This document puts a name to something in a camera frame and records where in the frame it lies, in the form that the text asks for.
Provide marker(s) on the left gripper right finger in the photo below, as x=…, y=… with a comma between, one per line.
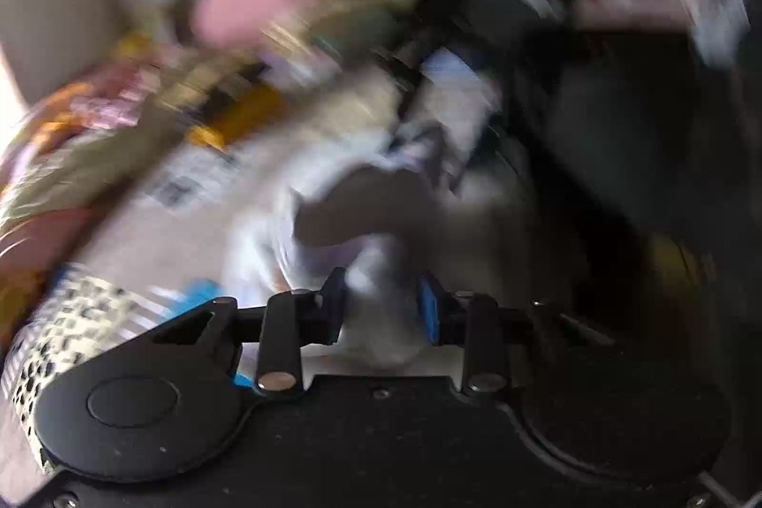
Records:
x=472, y=322

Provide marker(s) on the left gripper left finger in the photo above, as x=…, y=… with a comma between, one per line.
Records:
x=294, y=320

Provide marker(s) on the Mickey Mouse bed blanket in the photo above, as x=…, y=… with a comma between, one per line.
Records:
x=200, y=215

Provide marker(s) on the white floral garment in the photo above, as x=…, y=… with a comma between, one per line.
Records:
x=386, y=216

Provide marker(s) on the floral pink yellow quilt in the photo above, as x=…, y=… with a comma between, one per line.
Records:
x=75, y=160

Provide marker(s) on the mustard folded garment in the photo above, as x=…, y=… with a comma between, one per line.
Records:
x=255, y=108

